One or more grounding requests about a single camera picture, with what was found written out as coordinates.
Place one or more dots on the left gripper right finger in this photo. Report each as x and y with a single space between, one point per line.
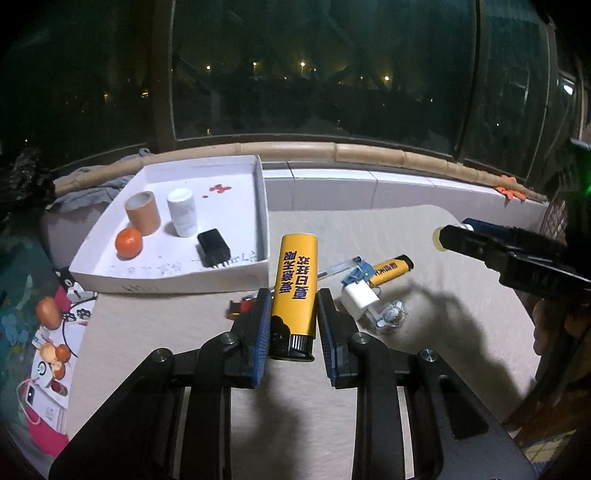
342 354

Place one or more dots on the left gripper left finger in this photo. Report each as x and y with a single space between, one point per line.
247 359

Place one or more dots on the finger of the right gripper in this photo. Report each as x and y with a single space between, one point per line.
485 246

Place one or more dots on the white plug adapter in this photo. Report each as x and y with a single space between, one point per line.
357 298

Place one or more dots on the large yellow lighter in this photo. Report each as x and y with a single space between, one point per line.
292 322

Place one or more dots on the clear cartoon acrylic charm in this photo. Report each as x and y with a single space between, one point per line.
392 316

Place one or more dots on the metal pen tool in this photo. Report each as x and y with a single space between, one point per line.
333 270

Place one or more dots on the small glue bottle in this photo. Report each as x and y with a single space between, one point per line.
453 237

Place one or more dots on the person right hand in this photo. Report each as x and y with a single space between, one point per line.
549 318

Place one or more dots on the orange plastic clip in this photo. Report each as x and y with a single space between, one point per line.
507 188

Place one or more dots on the black USB charger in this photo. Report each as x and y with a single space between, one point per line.
213 249

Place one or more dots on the white shallow tray box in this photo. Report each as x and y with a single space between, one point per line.
230 196

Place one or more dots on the orange tangerine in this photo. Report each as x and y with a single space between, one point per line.
128 243

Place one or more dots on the white cylinder container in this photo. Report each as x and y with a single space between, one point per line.
183 211

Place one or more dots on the brown tape roll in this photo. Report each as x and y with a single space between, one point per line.
142 212

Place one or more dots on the bamboo pole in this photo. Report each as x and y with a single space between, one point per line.
340 153

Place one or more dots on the black cat figurine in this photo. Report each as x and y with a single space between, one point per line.
75 293

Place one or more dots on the red apple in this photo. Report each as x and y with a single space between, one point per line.
49 313

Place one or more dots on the white product box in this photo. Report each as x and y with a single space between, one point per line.
37 404

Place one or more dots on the grey cloth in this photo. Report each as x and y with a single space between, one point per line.
83 187

